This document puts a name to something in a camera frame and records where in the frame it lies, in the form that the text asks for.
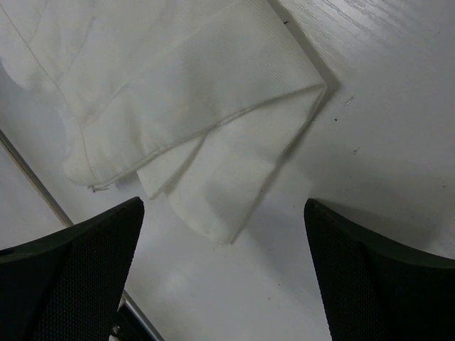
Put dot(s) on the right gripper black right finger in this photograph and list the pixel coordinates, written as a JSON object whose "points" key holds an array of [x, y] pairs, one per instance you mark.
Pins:
{"points": [[374, 288]]}

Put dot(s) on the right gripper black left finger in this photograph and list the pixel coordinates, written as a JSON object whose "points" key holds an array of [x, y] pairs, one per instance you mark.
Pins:
{"points": [[68, 285]]}

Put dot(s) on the white pleated skirt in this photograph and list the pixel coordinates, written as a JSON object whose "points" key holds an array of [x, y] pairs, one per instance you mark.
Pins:
{"points": [[200, 99]]}

